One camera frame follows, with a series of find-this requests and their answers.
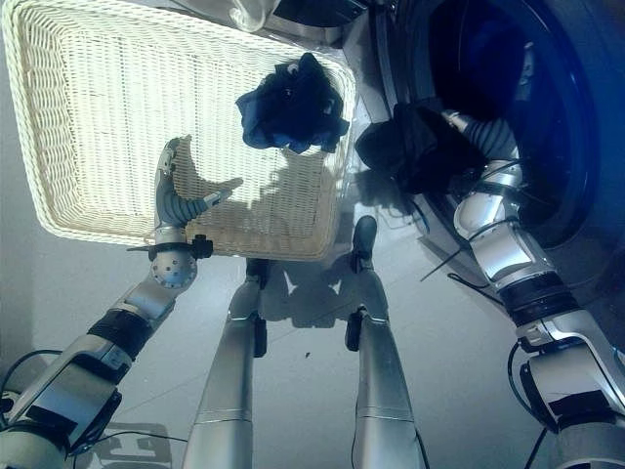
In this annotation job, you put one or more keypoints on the right silver robot leg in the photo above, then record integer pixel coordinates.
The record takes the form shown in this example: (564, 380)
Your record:
(378, 352)

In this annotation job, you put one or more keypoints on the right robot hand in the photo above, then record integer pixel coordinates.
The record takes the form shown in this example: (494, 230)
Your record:
(490, 137)

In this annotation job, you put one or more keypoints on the silver robot leg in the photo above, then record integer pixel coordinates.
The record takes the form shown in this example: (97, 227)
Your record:
(378, 352)
(229, 371)

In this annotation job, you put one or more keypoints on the left silver robot leg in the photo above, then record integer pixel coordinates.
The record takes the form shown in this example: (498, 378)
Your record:
(229, 371)

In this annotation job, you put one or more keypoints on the white wicker laundry basket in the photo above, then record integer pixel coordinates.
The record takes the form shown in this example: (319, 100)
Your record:
(97, 122)

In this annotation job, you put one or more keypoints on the dark blue crumpled clothes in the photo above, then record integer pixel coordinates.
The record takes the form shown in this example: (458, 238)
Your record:
(293, 105)

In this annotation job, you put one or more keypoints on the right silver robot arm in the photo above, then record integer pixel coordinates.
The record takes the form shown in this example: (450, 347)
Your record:
(532, 293)

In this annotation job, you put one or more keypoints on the silver front-load washing machine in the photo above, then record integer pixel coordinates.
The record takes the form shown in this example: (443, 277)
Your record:
(576, 98)

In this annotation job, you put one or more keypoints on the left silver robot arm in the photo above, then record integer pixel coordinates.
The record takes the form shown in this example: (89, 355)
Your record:
(93, 352)

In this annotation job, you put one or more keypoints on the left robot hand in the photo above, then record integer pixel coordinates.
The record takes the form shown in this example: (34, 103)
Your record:
(172, 205)

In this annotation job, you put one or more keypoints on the black garment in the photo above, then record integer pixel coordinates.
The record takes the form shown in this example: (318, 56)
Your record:
(415, 146)

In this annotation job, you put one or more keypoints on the washing machine door with glass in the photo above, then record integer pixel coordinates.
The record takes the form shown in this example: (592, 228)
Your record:
(303, 19)

